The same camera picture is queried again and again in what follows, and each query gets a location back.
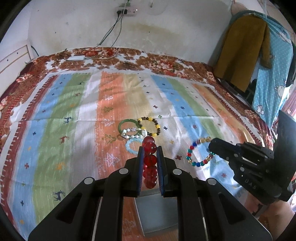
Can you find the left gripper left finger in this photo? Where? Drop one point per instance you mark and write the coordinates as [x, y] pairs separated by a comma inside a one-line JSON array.
[[93, 209]]

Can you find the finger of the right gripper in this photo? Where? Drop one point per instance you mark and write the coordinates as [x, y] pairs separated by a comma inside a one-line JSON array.
[[226, 150]]

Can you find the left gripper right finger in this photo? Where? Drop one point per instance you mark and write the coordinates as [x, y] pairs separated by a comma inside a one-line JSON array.
[[206, 210]]

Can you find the green jade bangle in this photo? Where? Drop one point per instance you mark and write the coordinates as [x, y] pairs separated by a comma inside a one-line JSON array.
[[129, 128]]

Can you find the person's right hand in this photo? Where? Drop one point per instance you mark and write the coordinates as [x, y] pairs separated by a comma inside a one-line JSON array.
[[280, 219]]

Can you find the silver metal tin box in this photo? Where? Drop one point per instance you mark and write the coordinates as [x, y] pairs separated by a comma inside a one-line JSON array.
[[156, 215]]

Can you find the blue dotted cartoon cloth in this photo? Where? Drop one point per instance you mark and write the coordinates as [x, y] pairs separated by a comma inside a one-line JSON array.
[[272, 85]]

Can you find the mustard yellow hanging garment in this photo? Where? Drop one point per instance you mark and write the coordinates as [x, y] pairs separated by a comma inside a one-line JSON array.
[[247, 40]]

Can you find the white wooden headboard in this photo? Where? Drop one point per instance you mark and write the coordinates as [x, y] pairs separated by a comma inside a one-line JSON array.
[[15, 62]]

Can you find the white wall power strip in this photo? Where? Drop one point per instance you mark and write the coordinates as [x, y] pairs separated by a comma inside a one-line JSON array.
[[129, 11]]

